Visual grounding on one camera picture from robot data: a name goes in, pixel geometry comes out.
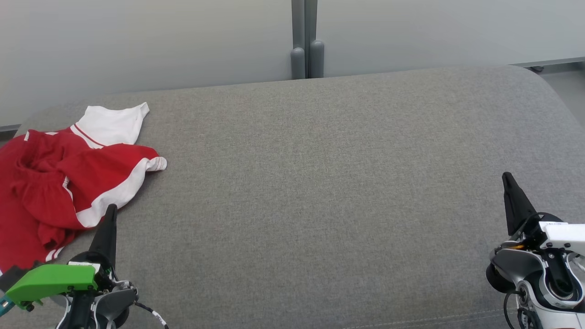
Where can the red T-shirt white sleeves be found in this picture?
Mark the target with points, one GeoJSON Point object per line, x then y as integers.
{"type": "Point", "coordinates": [114, 123]}

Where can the grey baseboard rail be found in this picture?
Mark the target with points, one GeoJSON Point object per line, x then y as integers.
{"type": "Point", "coordinates": [548, 62]}

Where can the grey fabric sofa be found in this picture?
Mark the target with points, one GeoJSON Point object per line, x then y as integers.
{"type": "Point", "coordinates": [320, 183]}

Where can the grey wall partition post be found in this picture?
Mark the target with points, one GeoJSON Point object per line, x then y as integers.
{"type": "Point", "coordinates": [306, 36]}

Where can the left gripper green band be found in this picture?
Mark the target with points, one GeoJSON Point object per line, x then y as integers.
{"type": "Point", "coordinates": [50, 281]}

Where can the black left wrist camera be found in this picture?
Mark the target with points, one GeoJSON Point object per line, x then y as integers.
{"type": "Point", "coordinates": [11, 278]}

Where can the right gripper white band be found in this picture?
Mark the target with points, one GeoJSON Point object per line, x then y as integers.
{"type": "Point", "coordinates": [562, 237]}

